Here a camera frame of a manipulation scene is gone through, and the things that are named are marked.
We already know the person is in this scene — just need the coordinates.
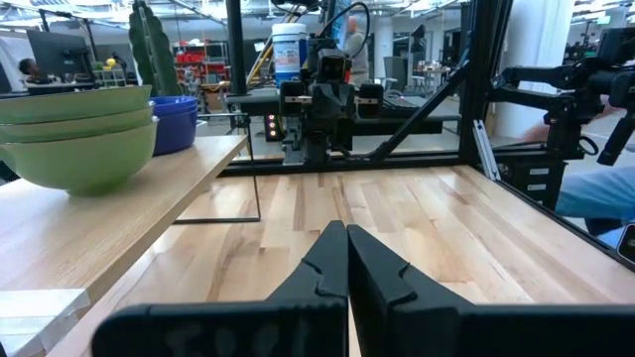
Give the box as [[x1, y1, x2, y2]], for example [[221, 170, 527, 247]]
[[18, 58, 49, 84], [343, 15, 372, 86]]

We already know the black box with white labels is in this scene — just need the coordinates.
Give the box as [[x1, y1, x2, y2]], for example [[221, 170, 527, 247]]
[[497, 157, 568, 212]]

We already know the green cactus plant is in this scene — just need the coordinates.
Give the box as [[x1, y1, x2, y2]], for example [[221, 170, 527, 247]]
[[127, 0, 184, 98]]

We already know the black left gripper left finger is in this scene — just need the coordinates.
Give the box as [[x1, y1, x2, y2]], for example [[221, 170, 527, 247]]
[[91, 220, 349, 357]]

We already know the black metal rig frame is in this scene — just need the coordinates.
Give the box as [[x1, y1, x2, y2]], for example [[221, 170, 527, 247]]
[[217, 0, 635, 273]]

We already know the person's hand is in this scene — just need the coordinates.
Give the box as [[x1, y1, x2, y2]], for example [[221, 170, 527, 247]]
[[523, 123, 553, 146]]

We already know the black computer monitor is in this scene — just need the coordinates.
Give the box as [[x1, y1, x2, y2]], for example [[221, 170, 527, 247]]
[[25, 29, 94, 76]]

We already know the blue white cylindrical canister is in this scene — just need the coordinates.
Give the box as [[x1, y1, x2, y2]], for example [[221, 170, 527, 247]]
[[271, 22, 310, 89]]

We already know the black cart with pole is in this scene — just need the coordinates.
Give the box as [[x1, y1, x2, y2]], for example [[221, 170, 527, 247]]
[[224, 0, 462, 138]]

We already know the black box with orange lights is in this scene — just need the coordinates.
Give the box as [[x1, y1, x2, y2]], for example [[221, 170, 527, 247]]
[[264, 112, 283, 144]]

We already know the red storage rack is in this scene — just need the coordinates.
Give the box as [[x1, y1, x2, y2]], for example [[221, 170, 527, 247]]
[[172, 42, 230, 83]]

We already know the white wire rack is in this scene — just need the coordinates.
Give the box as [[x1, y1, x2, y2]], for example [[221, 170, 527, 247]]
[[91, 57, 129, 89]]

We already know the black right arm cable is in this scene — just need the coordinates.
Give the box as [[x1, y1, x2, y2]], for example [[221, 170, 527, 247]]
[[317, 1, 372, 51]]

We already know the wooden shelf with black legs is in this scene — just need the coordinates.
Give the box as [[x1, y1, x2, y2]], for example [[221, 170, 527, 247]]
[[0, 112, 263, 357]]

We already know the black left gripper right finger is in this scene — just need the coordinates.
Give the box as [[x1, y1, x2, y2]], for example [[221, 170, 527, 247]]
[[346, 223, 635, 357]]

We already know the cardboard box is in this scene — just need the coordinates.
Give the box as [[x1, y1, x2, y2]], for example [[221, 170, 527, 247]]
[[200, 81, 228, 113]]

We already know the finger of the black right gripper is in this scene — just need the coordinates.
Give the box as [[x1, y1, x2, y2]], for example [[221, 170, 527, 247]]
[[310, 82, 332, 131], [330, 82, 355, 131]]

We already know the green ceramic bowl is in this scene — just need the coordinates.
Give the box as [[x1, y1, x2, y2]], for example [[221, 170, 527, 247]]
[[0, 105, 156, 145], [0, 117, 160, 196], [0, 84, 153, 125]]

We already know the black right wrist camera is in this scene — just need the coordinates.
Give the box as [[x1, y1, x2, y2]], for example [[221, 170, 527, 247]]
[[315, 47, 349, 84]]

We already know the silver frame bracket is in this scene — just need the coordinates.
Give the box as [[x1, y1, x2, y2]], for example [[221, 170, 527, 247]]
[[470, 118, 502, 181]]

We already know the black screen device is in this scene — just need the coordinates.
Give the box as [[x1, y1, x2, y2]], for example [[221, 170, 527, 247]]
[[616, 222, 635, 265]]

